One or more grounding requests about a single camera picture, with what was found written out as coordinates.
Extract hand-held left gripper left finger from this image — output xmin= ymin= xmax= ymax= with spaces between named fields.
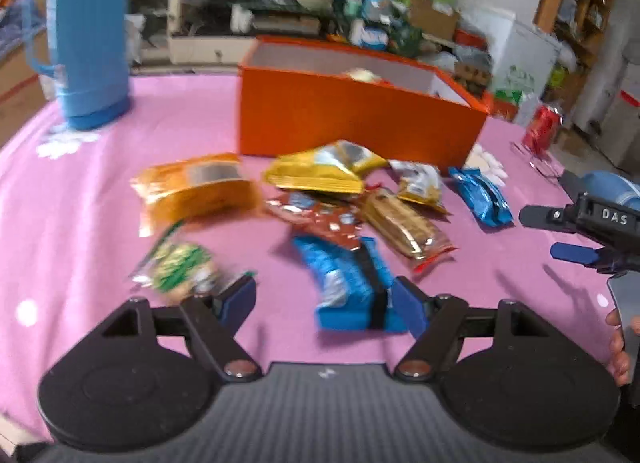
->
xmin=95 ymin=274 xmax=262 ymax=384

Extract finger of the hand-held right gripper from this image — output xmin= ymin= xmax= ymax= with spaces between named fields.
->
xmin=518 ymin=204 xmax=577 ymax=233
xmin=550 ymin=242 xmax=601 ymax=265

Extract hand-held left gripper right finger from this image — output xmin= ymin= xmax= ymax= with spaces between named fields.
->
xmin=392 ymin=275 xmax=556 ymax=383

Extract blue black-banded snack packet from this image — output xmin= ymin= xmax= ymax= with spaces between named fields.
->
xmin=292 ymin=235 xmax=409 ymax=332

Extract orange cardboard box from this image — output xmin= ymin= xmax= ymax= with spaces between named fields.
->
xmin=236 ymin=34 xmax=494 ymax=170

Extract person's right hand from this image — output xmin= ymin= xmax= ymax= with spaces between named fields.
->
xmin=605 ymin=308 xmax=640 ymax=387

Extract blue rounded object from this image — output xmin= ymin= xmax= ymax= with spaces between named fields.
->
xmin=582 ymin=170 xmax=640 ymax=210

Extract eyeglasses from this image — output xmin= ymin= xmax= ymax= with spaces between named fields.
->
xmin=512 ymin=140 xmax=567 ymax=180

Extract small blue snack packet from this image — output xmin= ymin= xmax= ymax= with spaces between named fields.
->
xmin=448 ymin=166 xmax=514 ymax=228

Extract green and silver snack packet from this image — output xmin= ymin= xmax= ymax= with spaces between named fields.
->
xmin=129 ymin=224 xmax=257 ymax=305

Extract clear brown biscuit packet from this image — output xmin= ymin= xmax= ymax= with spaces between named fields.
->
xmin=361 ymin=188 xmax=459 ymax=275

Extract red soda can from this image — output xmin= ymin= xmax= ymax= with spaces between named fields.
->
xmin=522 ymin=104 xmax=564 ymax=155

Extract white appliance red label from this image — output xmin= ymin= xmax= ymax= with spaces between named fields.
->
xmin=596 ymin=54 xmax=640 ymax=172

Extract reddish brown flat snack packet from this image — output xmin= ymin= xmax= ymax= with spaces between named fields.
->
xmin=264 ymin=190 xmax=367 ymax=252

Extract orange snack packet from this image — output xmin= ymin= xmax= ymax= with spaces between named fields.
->
xmin=131 ymin=152 xmax=259 ymax=238

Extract silver and yellow snack packet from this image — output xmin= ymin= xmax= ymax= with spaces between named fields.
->
xmin=389 ymin=160 xmax=449 ymax=215

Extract stacked brown cartons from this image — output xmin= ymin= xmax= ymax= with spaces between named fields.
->
xmin=452 ymin=59 xmax=493 ymax=94

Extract pink floral tablecloth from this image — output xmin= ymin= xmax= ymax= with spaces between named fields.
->
xmin=0 ymin=74 xmax=640 ymax=444

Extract open cardboard box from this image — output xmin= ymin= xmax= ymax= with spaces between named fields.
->
xmin=406 ymin=0 xmax=462 ymax=42

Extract white television stand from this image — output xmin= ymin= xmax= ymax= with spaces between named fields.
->
xmin=167 ymin=0 xmax=451 ymax=67

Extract white glass door cabinet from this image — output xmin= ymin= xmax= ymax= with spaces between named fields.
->
xmin=124 ymin=0 xmax=184 ymax=65

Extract large brown cardboard box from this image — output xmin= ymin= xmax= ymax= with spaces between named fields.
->
xmin=0 ymin=26 xmax=57 ymax=146

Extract blue thermos flask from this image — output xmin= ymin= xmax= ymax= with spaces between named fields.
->
xmin=25 ymin=0 xmax=134 ymax=132

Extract blue cloth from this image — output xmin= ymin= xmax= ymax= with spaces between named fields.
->
xmin=0 ymin=0 xmax=47 ymax=60

